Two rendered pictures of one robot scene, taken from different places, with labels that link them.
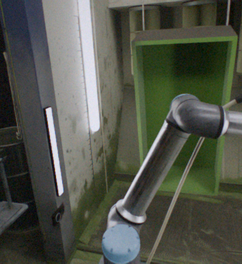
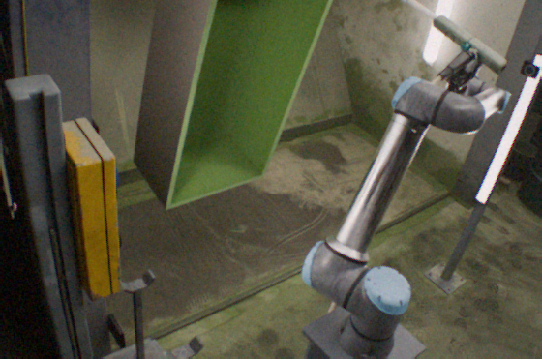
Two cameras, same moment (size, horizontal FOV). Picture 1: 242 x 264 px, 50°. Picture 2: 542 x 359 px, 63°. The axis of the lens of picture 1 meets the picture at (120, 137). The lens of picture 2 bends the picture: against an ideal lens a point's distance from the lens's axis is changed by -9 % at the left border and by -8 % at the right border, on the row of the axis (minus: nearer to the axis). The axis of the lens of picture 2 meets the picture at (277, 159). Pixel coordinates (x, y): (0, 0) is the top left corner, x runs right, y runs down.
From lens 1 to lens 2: 1.33 m
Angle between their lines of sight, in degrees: 56
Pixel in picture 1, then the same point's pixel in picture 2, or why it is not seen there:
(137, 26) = not seen: outside the picture
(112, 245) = (397, 297)
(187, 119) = (462, 119)
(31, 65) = (79, 31)
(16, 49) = not seen: outside the picture
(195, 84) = (232, 14)
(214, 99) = (251, 34)
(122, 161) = not seen: hidden behind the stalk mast
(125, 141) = not seen: hidden behind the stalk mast
